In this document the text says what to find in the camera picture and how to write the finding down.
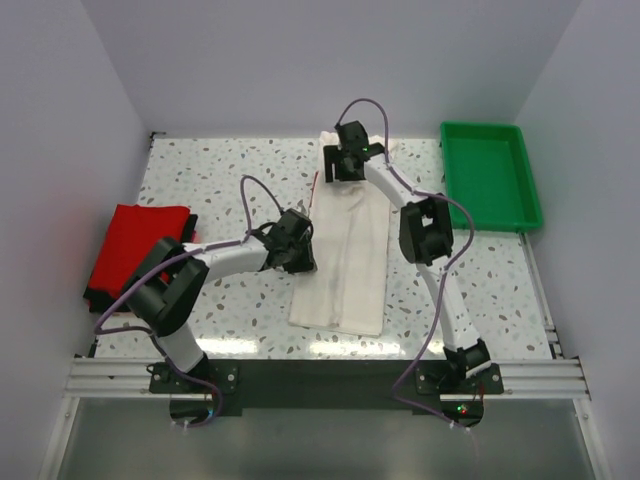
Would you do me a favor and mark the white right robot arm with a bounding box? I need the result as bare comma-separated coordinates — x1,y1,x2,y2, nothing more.
323,121,491,393

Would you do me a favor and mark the white t shirt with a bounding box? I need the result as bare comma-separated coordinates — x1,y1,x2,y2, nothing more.
288,153,391,338

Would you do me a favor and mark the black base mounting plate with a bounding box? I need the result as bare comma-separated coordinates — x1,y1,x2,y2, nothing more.
146,359,505,427

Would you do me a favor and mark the green plastic tray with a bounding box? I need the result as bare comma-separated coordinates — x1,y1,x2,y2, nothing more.
440,121,544,233

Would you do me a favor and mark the aluminium rail frame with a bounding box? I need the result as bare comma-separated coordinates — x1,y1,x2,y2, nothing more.
40,233,614,479

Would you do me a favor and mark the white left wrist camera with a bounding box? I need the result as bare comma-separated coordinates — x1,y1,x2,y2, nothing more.
297,202,309,216

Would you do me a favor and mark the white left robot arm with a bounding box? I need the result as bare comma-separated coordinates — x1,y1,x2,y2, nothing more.
120,209,316,392

